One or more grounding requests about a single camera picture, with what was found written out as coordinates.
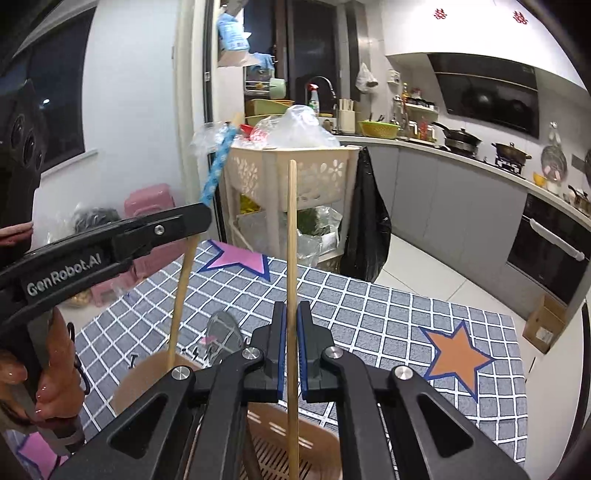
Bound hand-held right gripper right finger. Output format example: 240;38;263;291
297;301;529;480

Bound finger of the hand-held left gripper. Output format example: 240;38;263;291
28;202;214;272

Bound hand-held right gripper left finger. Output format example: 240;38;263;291
48;301;289;480

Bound blue patterned wooden chopstick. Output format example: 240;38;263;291
166;121;238;367

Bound plain wooden chopstick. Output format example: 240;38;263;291
287;160;301;480

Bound brown plastic utensil holder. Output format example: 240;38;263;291
111;353;345;480

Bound person's left hand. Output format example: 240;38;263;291
0;311;88;433

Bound clear crinkled plastic bag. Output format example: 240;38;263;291
44;226;77;250

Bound grey metal spoon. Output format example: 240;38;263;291
205;311;247;367

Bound dark plastic bag bundle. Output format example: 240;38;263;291
73;208;123;234

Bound grey checked star tablecloth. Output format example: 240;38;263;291
9;237;529;480

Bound bag of green vegetables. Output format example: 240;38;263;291
295;207;343;237

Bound green plastic basin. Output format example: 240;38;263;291
245;98;296;117

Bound beige plastic storage cart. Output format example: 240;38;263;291
219;143;363;274

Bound clear plastic bag pile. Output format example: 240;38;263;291
267;105;341;149

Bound black trash bag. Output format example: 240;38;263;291
339;147;393;283

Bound dark window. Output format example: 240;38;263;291
0;7;99;174

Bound beige cardboard tray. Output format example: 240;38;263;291
217;48;260;69

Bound white cutlery holder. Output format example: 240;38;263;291
338;98;356;135

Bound blue white package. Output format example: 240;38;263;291
217;13;251;52

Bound chrome kitchen faucet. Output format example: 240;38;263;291
305;76;338;116

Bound grey kitchen cabinets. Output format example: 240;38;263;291
337;138;531;320

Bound green plastic colander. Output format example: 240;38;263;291
358;120;400;140

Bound hanging white plastic bag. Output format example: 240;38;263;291
355;62;380;95

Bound cardboard box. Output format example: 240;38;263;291
522;294;568;354

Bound black built-in oven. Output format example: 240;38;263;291
505;193;591;306

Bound condiment rack with bottles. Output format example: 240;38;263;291
392;83;439;142

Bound black frying pan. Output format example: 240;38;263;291
431;122;484;153

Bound gas stove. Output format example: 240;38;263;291
443;143;528;179

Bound black range hood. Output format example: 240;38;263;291
427;53;541;139

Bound dark two-handled pot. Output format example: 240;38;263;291
491;141;533;165

